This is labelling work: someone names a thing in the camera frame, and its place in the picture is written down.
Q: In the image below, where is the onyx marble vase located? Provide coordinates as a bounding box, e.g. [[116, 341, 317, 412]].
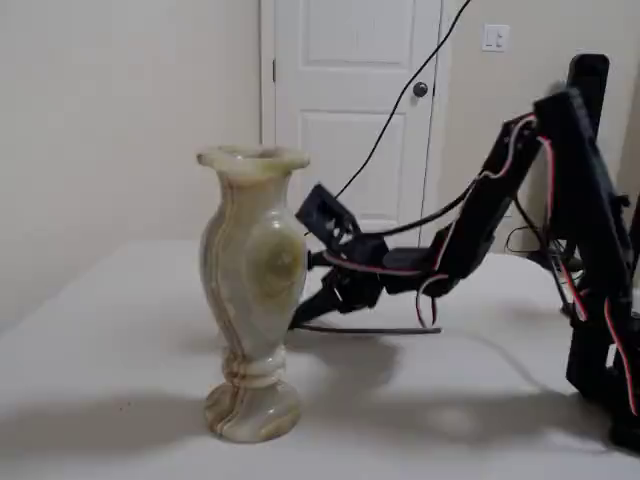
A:
[[194, 143, 312, 445]]

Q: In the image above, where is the thin black power cable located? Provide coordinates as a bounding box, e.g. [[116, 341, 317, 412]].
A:
[[505, 224, 587, 282]]

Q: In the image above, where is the red artificial rose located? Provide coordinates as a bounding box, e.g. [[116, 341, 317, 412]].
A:
[[293, 322, 444, 337]]

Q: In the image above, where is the red white servo wire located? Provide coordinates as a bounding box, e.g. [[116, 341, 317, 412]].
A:
[[414, 113, 540, 329], [537, 134, 640, 417]]

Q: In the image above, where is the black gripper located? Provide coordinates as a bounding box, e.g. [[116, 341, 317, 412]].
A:
[[291, 236, 392, 328]]

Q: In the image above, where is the white light switch plate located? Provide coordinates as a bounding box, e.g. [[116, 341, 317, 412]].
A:
[[481, 23, 511, 53]]

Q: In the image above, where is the hanging black cable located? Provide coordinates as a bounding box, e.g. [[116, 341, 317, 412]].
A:
[[333, 0, 474, 199]]

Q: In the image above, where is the black tower fan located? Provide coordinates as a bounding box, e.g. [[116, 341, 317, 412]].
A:
[[566, 53, 611, 151]]

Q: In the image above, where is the white panel door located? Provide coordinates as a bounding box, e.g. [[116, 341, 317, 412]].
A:
[[258, 0, 454, 251]]

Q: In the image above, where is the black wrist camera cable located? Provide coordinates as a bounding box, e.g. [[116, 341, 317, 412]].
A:
[[372, 182, 479, 239]]

